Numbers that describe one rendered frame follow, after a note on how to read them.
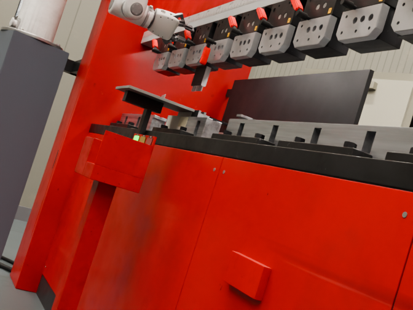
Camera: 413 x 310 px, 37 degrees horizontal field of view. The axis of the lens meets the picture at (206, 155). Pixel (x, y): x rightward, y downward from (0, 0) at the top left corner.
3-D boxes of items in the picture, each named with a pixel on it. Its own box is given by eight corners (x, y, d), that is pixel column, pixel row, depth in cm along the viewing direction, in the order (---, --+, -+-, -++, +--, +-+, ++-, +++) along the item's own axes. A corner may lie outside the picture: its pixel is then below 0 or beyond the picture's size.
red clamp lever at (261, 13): (257, 4, 188) (263, 21, 181) (268, 10, 189) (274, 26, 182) (254, 9, 189) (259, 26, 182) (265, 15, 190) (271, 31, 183)
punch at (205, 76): (188, 90, 238) (196, 67, 239) (193, 92, 239) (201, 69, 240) (199, 90, 229) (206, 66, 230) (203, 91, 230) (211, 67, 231)
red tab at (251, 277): (222, 280, 138) (231, 250, 138) (229, 282, 139) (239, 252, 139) (253, 299, 124) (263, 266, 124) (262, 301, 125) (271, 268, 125)
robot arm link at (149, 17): (148, 0, 234) (155, 3, 235) (138, 19, 239) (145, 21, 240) (149, 11, 228) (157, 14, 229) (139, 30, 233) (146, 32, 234)
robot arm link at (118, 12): (150, 5, 229) (144, 5, 237) (118, -10, 223) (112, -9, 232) (142, 26, 229) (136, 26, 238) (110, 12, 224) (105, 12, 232)
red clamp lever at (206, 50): (197, 63, 218) (206, 37, 218) (207, 67, 220) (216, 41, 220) (199, 63, 216) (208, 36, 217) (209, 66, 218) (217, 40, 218)
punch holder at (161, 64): (151, 70, 279) (162, 35, 280) (168, 76, 282) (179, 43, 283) (162, 68, 265) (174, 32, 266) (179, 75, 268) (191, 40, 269)
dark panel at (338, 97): (209, 158, 327) (234, 80, 329) (212, 158, 327) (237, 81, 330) (335, 182, 223) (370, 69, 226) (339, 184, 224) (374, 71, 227)
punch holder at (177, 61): (166, 67, 260) (178, 31, 261) (184, 74, 264) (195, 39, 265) (179, 66, 247) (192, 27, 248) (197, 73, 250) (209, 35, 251)
